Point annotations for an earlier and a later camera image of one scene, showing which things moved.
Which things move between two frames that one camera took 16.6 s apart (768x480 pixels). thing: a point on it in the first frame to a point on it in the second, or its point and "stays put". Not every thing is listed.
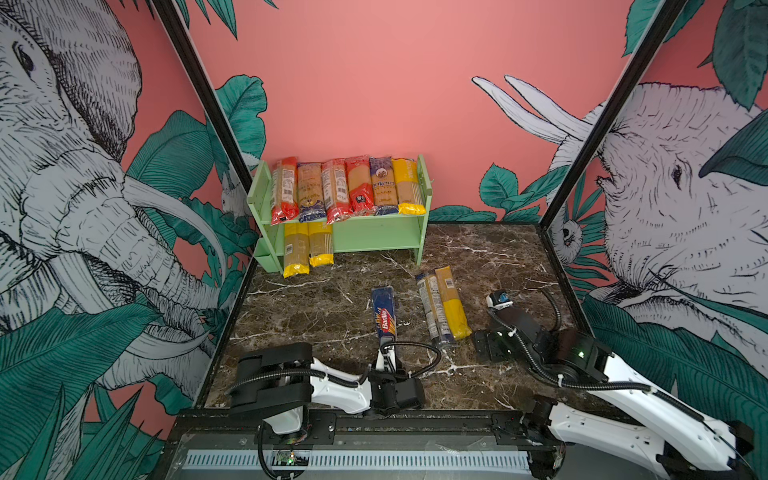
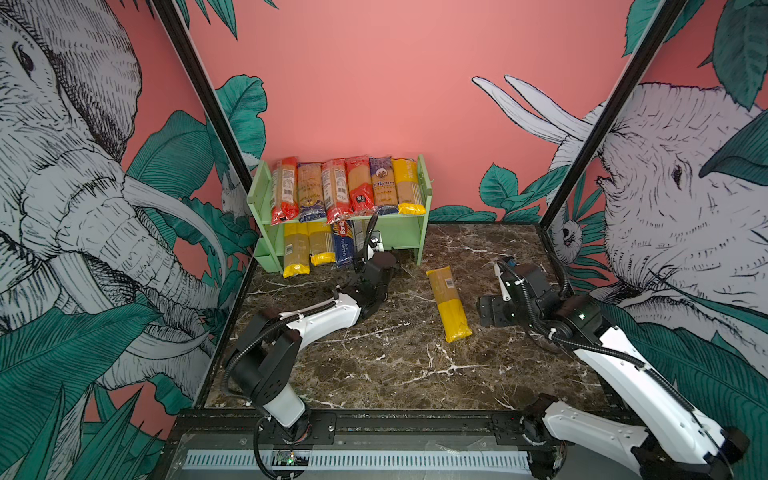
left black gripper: x=402 y=379 to x=359 y=268
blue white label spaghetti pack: x=435 y=316 to x=360 y=230
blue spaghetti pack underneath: x=383 y=299 to x=344 y=243
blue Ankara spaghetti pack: x=384 y=184 stays put
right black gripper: x=491 y=339 to x=497 y=303
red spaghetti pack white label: x=336 y=190 stays put
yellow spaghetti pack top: x=406 y=186 stays put
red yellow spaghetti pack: x=360 y=185 stays put
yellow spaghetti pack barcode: x=296 y=249 stays put
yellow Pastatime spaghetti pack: x=320 y=243 stays put
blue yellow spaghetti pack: x=311 y=201 stays put
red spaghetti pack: x=285 y=191 stays put
